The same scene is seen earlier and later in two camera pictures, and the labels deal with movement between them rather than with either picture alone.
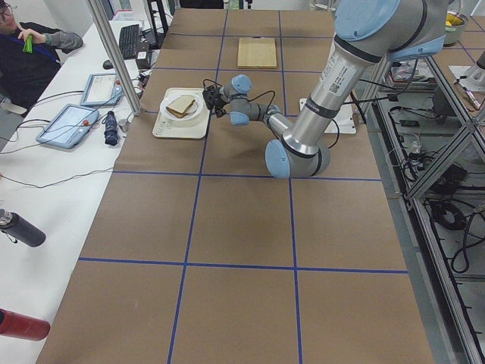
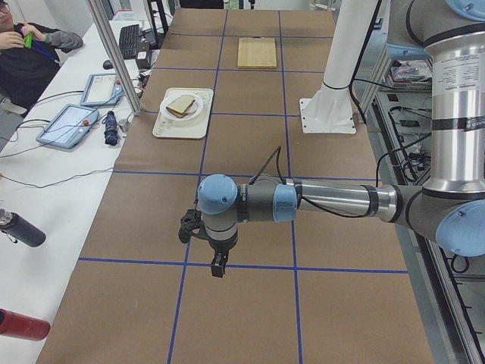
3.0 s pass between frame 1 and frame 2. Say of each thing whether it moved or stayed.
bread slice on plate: stayed
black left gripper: moved
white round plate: stayed
